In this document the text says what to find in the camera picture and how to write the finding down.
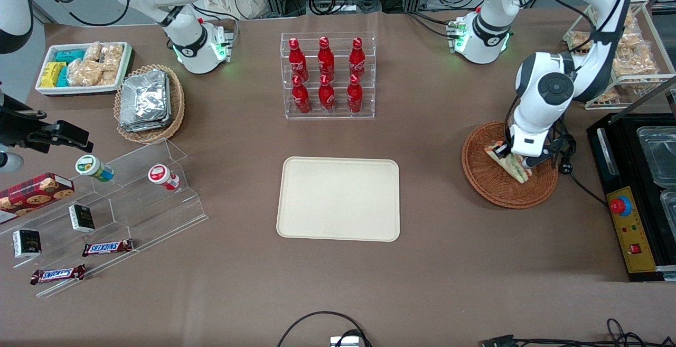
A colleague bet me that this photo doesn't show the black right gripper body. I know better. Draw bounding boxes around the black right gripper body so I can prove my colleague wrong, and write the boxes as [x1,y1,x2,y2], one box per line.
[0,96,52,151]

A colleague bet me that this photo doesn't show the plastic triangle sandwich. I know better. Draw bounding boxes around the plastic triangle sandwich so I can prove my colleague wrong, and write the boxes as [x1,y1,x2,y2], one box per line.
[484,143,532,184]

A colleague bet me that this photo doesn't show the round brown wicker basket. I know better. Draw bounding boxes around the round brown wicker basket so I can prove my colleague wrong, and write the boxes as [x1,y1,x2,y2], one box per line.
[461,120,559,209]

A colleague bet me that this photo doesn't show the oval brown wicker basket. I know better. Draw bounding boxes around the oval brown wicker basket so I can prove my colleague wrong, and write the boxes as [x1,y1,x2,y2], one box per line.
[114,64,186,145]

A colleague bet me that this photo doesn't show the cream plastic tray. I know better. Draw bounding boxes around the cream plastic tray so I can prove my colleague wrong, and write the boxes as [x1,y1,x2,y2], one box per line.
[276,157,401,242]

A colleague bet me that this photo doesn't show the green lid yogurt cup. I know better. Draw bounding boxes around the green lid yogurt cup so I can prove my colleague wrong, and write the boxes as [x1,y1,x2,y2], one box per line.
[75,154,115,183]

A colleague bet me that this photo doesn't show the white rectangular snack bin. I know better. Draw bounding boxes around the white rectangular snack bin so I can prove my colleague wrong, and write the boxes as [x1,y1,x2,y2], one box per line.
[35,41,133,97]

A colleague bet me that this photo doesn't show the yellow snack packet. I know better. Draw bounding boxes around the yellow snack packet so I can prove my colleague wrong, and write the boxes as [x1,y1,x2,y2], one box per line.
[41,62,67,88]

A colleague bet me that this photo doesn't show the red plaid cookie box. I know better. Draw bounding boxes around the red plaid cookie box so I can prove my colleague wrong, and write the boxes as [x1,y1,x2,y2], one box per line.
[0,172,75,217]

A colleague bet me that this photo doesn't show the silver foil bag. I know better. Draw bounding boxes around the silver foil bag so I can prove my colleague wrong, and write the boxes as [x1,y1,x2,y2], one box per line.
[118,69,173,133]

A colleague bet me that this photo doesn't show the small black box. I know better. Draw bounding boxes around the small black box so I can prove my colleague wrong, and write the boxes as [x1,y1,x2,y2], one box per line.
[69,204,96,233]
[13,229,42,259]

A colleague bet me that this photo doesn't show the red lid yogurt cup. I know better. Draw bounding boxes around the red lid yogurt cup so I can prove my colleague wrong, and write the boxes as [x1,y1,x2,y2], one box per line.
[148,164,181,191]

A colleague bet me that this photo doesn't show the snickers chocolate bar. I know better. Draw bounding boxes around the snickers chocolate bar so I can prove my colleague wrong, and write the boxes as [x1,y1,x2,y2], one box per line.
[82,239,134,258]
[30,264,87,286]

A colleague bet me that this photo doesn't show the black sealing machine yellow panel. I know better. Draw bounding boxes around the black sealing machine yellow panel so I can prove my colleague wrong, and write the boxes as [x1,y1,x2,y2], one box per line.
[586,112,676,283]

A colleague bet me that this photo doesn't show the clear acrylic stepped shelf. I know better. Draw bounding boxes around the clear acrylic stepped shelf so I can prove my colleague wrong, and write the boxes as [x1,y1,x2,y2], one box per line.
[0,138,209,298]

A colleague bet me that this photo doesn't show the clear plastic container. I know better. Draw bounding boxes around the clear plastic container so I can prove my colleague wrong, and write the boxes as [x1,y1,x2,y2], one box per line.
[660,189,676,237]
[636,125,676,189]

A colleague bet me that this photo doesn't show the grey metal bar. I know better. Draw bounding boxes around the grey metal bar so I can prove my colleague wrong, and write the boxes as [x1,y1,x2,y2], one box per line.
[623,75,676,110]

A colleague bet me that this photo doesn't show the red cola bottle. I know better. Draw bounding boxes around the red cola bottle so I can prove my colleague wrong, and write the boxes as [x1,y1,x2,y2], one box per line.
[288,38,308,81]
[318,75,336,114]
[350,37,366,78]
[292,75,311,114]
[347,74,363,114]
[317,36,335,79]

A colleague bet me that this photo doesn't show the clear acrylic bottle rack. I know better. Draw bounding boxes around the clear acrylic bottle rack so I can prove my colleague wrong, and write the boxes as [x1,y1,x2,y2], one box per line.
[280,32,377,120]

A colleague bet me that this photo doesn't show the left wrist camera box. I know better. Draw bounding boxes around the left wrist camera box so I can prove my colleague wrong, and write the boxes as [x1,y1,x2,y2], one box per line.
[546,133,576,165]

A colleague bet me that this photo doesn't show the black power cable with plug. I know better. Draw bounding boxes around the black power cable with plug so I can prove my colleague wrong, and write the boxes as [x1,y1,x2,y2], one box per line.
[559,138,609,208]

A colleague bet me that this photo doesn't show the white wire basket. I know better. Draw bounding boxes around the white wire basket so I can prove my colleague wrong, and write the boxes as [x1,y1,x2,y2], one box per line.
[562,0,676,110]

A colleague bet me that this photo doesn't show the black cable with connector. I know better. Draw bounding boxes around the black cable with connector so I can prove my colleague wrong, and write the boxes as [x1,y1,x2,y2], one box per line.
[480,318,676,347]

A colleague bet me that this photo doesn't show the black coiled cable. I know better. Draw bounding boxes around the black coiled cable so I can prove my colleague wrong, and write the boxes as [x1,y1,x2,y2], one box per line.
[308,0,350,16]

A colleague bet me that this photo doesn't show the black cable loop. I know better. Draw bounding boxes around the black cable loop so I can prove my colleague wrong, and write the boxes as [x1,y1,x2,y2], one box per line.
[277,311,373,347]

